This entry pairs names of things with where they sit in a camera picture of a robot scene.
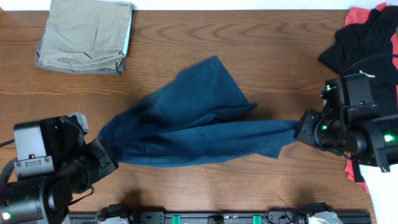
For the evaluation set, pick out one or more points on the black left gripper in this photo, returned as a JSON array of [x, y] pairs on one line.
[[106, 160]]

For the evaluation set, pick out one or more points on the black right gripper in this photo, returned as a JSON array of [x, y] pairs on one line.
[[303, 131]]

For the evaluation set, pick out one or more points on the navy blue shorts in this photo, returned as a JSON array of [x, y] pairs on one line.
[[196, 119]]

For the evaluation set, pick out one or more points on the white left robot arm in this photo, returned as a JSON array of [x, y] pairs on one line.
[[44, 199]]

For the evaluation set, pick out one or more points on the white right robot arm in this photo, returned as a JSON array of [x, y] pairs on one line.
[[368, 141]]

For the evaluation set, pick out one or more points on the black t-shirt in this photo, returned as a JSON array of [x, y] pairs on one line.
[[367, 49]]

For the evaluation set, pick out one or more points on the folded grey garment underneath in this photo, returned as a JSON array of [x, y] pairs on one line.
[[102, 71]]

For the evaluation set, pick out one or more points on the red garment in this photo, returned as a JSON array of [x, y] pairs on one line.
[[358, 15]]

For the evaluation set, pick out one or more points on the folded khaki shorts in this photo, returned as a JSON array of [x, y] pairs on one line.
[[86, 35]]

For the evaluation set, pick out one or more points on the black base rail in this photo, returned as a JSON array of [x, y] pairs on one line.
[[314, 213]]

